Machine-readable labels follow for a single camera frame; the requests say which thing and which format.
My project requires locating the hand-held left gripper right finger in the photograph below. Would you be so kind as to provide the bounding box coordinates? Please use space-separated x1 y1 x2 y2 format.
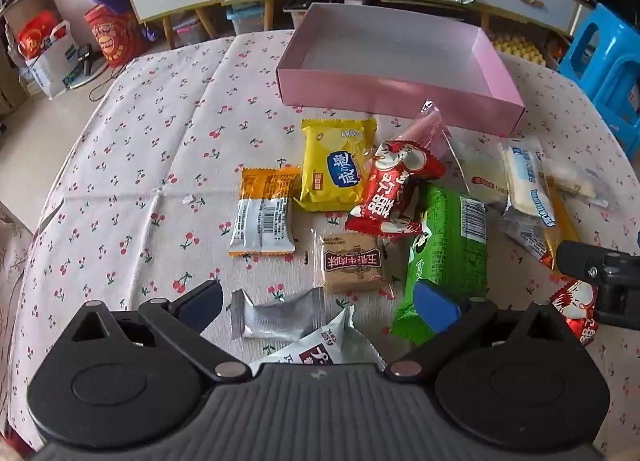
385 282 576 385

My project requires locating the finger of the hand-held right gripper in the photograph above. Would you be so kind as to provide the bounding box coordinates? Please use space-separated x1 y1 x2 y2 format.
556 240 640 328

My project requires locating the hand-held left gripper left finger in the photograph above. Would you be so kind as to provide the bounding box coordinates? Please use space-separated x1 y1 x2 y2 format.
65 280 251 385

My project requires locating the small red snack packet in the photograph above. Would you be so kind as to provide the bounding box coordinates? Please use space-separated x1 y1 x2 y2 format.
549 277 600 347

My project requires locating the grey barcode snack packet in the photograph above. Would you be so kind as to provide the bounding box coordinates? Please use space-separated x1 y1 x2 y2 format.
500 206 551 262

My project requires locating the green snack packet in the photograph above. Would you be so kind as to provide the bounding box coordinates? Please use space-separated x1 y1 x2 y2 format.
391 181 488 348

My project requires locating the clear white snack packet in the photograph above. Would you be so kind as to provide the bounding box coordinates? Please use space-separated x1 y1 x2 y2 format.
542 158 616 212

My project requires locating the silver snack packet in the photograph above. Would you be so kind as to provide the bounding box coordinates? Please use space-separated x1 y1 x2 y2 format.
230 287 326 341

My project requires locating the white blue snack packet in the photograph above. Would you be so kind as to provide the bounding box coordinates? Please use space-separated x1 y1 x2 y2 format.
500 137 557 229

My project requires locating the clear brown biscuit packet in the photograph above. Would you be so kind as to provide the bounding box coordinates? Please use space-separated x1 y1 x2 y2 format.
312 230 396 299

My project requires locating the orange white snack packet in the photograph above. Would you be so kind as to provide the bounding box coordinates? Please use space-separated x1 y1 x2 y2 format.
229 167 302 257

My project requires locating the white maroon snack packet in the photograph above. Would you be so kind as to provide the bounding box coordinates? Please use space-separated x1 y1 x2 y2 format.
248 305 387 376

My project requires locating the large red snack packet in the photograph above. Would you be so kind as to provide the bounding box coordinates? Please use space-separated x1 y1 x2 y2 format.
345 140 446 241

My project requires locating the pale yellow cake packet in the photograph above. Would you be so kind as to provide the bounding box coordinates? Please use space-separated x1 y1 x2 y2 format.
452 138 511 206

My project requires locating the yellow snack packet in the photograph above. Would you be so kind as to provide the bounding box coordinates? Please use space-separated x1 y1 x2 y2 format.
299 118 378 212

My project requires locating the clear pink sausage packet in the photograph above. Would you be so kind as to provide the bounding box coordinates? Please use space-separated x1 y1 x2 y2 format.
399 100 461 164

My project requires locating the pink cardboard box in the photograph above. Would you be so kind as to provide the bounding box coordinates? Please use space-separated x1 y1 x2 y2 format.
275 3 526 138

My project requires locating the cherry print tablecloth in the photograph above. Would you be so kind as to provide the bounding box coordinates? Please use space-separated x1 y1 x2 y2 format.
0 30 640 461

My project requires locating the yellow egg tray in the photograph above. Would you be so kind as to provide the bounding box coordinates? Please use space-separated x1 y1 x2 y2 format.
492 33 548 66

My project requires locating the blue plastic stool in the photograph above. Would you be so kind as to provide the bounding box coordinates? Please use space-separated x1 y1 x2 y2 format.
557 3 640 142

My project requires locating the white shopping bag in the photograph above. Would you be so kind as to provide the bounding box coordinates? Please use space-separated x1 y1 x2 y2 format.
27 21 81 99

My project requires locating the red printed bag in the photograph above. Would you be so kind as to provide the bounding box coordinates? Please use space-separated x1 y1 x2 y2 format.
83 3 151 66

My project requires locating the red gift bag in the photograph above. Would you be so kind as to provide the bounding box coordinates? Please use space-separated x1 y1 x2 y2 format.
18 11 63 60

